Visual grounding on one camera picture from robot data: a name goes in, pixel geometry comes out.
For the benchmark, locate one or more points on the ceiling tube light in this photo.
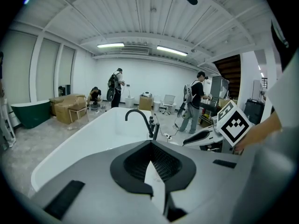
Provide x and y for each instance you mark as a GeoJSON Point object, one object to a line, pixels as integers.
{"type": "Point", "coordinates": [110, 45]}
{"type": "Point", "coordinates": [172, 51]}

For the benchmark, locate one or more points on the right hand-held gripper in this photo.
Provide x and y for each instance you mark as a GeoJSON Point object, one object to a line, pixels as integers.
{"type": "Point", "coordinates": [233, 125]}

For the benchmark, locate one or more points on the white round pedestal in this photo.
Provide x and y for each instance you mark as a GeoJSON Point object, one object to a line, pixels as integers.
{"type": "Point", "coordinates": [130, 101]}

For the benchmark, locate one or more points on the white small shelf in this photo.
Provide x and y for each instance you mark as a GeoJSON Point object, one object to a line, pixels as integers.
{"type": "Point", "coordinates": [7, 125]}

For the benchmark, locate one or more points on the dark green bathtub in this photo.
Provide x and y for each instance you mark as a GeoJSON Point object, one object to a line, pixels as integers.
{"type": "Point", "coordinates": [32, 113]}

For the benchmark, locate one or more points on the tall cardboard box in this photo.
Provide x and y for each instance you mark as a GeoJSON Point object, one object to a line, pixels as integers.
{"type": "Point", "coordinates": [145, 102]}

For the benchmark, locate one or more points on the black curved faucet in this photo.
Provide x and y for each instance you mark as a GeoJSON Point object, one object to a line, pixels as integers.
{"type": "Point", "coordinates": [142, 118]}

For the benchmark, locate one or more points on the white round device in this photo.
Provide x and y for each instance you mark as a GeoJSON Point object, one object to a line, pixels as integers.
{"type": "Point", "coordinates": [146, 94]}

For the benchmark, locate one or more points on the wooden frame stool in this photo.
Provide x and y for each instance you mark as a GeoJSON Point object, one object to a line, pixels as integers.
{"type": "Point", "coordinates": [78, 113]}

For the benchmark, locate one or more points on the person's black shirt torso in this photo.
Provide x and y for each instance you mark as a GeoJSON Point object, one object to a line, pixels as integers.
{"type": "Point", "coordinates": [280, 50]}

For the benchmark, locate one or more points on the black bin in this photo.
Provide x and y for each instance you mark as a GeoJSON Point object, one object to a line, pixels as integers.
{"type": "Point", "coordinates": [254, 111]}

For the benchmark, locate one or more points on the person's right forearm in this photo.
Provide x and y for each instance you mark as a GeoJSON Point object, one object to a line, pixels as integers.
{"type": "Point", "coordinates": [261, 129]}

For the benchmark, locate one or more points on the white cylindrical bin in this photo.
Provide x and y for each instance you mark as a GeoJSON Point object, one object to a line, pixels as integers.
{"type": "Point", "coordinates": [157, 104]}

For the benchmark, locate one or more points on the white bathtub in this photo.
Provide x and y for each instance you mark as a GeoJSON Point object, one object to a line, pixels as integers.
{"type": "Point", "coordinates": [93, 136]}

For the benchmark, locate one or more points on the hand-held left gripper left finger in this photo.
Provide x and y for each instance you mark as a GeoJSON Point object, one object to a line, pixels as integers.
{"type": "Point", "coordinates": [93, 183]}

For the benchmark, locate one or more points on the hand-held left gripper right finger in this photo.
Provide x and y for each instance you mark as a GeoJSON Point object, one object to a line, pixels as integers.
{"type": "Point", "coordinates": [205, 176]}

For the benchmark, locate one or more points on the white power strip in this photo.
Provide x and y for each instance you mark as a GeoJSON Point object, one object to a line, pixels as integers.
{"type": "Point", "coordinates": [168, 136]}

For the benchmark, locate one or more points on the white office chair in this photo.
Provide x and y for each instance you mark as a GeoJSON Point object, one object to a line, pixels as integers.
{"type": "Point", "coordinates": [168, 101]}

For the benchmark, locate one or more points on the flat cardboard box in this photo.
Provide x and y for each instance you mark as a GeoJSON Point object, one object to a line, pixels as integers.
{"type": "Point", "coordinates": [58, 99]}

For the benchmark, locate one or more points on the large cardboard box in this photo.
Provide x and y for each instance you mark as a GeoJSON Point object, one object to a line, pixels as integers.
{"type": "Point", "coordinates": [64, 112]}

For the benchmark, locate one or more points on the black round floor device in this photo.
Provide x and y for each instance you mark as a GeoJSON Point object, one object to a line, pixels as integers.
{"type": "Point", "coordinates": [94, 106]}

